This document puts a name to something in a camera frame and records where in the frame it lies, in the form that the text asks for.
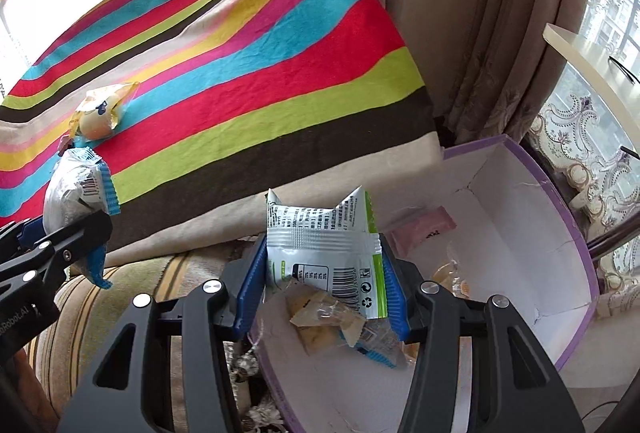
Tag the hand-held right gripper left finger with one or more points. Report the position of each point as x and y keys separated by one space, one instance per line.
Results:
x=252 y=278

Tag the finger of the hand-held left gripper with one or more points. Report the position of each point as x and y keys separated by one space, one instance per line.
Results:
x=22 y=233
x=85 y=228

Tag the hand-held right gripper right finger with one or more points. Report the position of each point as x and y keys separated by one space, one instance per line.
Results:
x=395 y=285

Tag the blue silver snack packet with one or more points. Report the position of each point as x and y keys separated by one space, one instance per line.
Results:
x=75 y=183

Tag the orange clear bread packet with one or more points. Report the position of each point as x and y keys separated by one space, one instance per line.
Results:
x=447 y=275

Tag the white green snack packet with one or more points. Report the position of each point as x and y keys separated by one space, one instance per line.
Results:
x=320 y=253

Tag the clear cake snack packet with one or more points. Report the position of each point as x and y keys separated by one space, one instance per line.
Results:
x=315 y=323

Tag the yellow bun snack packet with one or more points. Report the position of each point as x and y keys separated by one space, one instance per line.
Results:
x=100 y=118

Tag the purple rimmed white box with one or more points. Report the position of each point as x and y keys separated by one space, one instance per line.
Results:
x=500 y=223

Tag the colourful striped blanket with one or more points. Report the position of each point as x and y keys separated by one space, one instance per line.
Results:
x=250 y=78

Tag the dark metal rod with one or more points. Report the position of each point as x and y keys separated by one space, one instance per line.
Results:
x=615 y=235

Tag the beige curtain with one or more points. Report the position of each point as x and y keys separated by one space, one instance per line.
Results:
x=475 y=13

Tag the cream shelf board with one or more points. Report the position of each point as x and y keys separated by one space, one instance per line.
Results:
x=590 y=58

